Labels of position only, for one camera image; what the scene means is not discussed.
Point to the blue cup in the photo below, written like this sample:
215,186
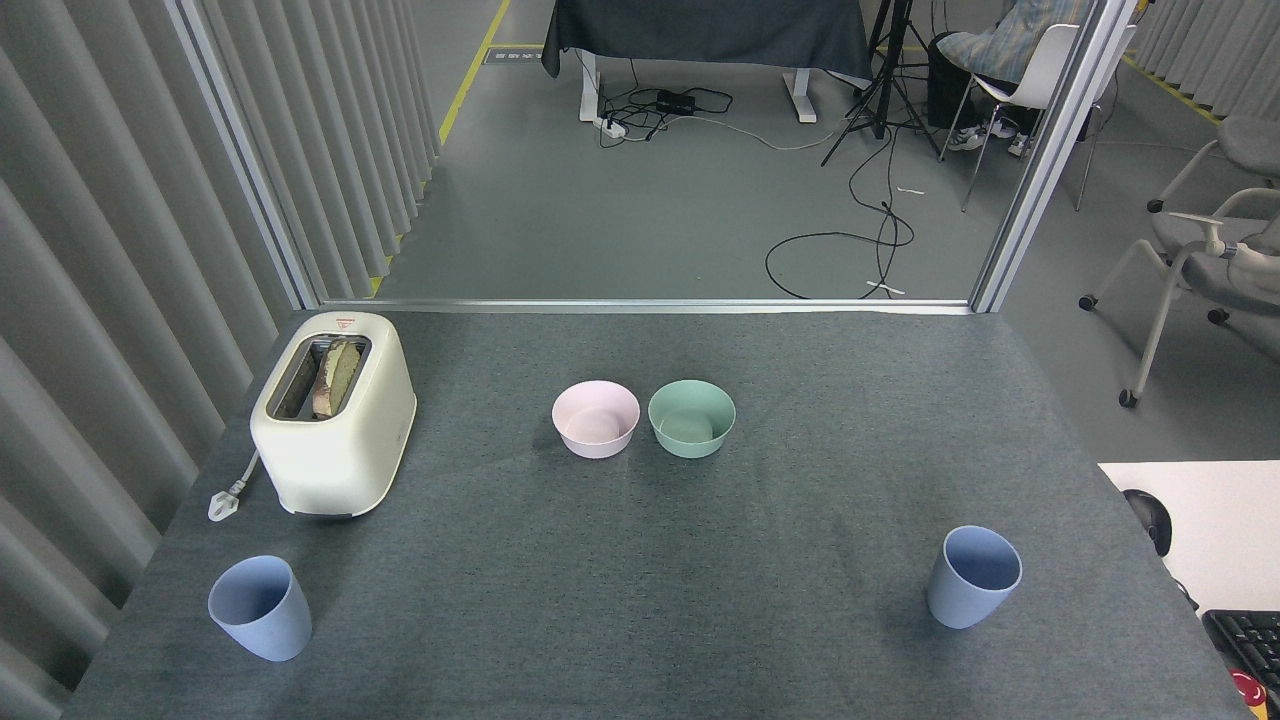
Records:
262,612
972,580

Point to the pink bowl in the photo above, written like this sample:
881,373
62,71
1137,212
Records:
596,422

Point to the green bowl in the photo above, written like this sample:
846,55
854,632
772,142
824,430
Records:
691,420

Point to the white power strip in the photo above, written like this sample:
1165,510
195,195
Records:
612,126

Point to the black power adapter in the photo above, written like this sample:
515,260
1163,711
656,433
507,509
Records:
676,101

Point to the toasted bread slice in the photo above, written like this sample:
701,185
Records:
338,375

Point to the cream white toaster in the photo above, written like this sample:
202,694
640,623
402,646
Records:
335,460

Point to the dark grey table cloth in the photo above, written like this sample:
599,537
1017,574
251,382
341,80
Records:
700,30

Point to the black tripod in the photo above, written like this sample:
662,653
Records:
882,90

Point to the white toaster power plug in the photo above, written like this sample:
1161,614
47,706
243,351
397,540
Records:
226,503

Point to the person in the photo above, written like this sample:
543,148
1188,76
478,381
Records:
1000,45

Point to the white chair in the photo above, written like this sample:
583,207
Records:
1040,70

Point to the grey pleated partition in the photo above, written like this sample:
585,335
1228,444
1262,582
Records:
120,300
1210,45

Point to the black computer mouse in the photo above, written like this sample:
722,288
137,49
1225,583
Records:
1148,518

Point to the grey wheeled chair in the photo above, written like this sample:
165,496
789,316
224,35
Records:
1210,270
1250,145

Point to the white desk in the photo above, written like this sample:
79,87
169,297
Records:
1225,520

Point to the black keyboard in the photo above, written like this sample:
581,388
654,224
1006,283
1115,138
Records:
1250,640

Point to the red round object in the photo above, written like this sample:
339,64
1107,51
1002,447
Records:
1248,690

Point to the silver frame rail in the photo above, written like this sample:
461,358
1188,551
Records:
640,306

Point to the white table frame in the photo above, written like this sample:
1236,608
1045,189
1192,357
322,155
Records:
800,98

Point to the silver frame post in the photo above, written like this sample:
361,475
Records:
250,160
1050,150

